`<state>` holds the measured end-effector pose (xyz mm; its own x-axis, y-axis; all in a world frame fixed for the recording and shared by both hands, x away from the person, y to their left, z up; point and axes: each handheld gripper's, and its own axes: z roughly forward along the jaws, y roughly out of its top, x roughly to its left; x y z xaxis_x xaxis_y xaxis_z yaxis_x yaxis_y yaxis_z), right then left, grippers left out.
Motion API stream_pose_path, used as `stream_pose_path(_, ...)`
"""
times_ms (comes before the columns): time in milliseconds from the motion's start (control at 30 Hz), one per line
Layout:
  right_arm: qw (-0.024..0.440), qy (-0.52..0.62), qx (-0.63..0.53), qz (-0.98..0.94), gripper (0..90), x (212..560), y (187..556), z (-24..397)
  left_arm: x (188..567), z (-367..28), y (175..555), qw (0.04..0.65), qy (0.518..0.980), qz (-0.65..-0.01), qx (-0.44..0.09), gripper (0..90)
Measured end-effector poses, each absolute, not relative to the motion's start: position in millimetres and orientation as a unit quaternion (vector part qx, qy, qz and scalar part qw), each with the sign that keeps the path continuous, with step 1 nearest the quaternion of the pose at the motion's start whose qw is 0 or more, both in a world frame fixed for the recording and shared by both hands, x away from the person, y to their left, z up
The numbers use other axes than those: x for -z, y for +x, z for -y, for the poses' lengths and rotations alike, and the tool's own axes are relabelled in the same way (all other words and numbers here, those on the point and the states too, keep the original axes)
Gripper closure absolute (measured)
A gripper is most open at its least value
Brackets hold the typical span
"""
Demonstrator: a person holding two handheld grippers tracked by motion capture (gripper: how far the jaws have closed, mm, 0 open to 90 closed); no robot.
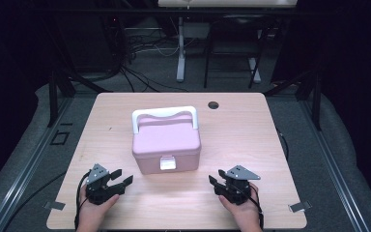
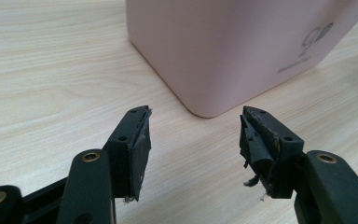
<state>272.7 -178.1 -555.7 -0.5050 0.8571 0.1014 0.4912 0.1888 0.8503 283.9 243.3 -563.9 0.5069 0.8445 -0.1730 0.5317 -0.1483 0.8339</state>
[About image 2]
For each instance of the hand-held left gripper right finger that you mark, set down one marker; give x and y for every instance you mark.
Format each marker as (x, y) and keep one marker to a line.
(276, 155)

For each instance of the pink plastic lidded box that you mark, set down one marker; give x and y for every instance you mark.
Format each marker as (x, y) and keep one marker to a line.
(214, 46)

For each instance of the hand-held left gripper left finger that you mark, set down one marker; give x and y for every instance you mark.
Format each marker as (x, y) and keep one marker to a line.
(130, 155)

